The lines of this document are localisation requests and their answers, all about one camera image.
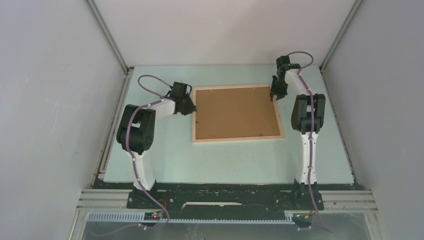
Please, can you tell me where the wooden picture frame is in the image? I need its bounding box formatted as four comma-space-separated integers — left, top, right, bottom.
192, 83, 286, 144

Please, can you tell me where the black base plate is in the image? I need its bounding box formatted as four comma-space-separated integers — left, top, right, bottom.
126, 183, 324, 221

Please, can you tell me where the aluminium rail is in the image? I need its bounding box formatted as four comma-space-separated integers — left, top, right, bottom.
76, 189, 378, 214

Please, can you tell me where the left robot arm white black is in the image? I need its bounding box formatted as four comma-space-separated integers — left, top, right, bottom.
116, 82, 197, 208

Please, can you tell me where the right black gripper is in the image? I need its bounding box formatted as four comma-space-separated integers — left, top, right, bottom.
268, 75, 287, 101

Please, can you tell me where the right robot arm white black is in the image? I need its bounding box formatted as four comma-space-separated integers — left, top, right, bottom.
269, 51, 326, 185

